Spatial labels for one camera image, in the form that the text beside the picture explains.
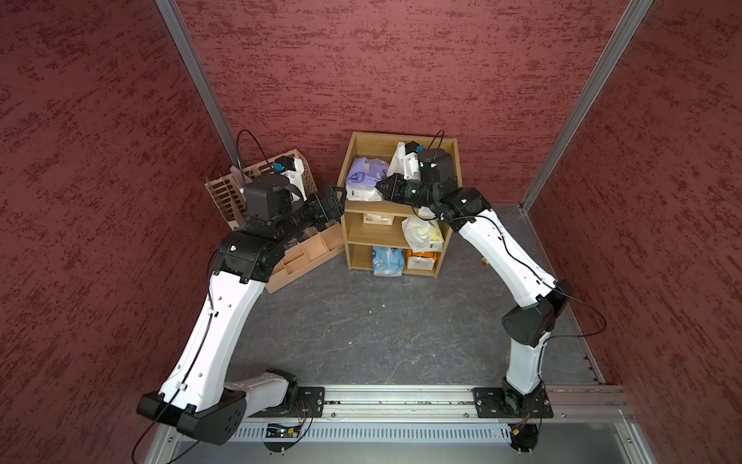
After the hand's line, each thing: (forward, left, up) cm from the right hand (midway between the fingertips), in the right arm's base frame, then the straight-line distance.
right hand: (375, 191), depth 72 cm
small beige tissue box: (+6, 0, -18) cm, 19 cm away
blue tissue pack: (-1, -3, -32) cm, 32 cm away
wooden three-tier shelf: (+2, -1, -21) cm, 21 cm away
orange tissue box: (-2, -15, -31) cm, 34 cm away
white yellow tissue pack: (-3, -14, -15) cm, 21 cm away
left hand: (-8, +11, +4) cm, 14 cm away
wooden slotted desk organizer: (+2, +25, -28) cm, 38 cm away
